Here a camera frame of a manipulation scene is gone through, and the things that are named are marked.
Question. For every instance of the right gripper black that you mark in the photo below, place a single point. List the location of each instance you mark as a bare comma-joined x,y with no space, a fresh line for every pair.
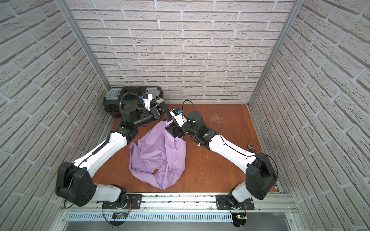
174,131

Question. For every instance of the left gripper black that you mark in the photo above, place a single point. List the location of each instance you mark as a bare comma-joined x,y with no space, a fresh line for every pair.
157,112

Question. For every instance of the black leather belt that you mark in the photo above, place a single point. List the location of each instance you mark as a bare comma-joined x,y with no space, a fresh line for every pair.
161,105

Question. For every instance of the purple trousers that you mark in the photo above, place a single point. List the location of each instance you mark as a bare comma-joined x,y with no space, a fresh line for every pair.
158,158

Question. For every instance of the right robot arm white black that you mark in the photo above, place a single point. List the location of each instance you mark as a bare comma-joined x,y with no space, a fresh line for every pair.
260,175

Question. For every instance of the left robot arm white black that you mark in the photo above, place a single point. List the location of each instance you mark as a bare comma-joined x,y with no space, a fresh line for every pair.
74,180

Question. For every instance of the black plastic toolbox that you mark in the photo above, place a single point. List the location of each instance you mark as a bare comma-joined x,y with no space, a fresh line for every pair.
114,95

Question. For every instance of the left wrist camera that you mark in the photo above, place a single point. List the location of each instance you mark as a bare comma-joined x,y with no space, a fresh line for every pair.
147,98

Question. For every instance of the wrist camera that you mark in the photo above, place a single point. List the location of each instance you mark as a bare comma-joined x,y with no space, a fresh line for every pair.
178,117
147,98

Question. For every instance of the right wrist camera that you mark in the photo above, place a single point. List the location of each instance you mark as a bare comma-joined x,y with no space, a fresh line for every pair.
178,117

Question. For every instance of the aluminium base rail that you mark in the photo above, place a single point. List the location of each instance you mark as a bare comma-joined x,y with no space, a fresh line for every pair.
180,207

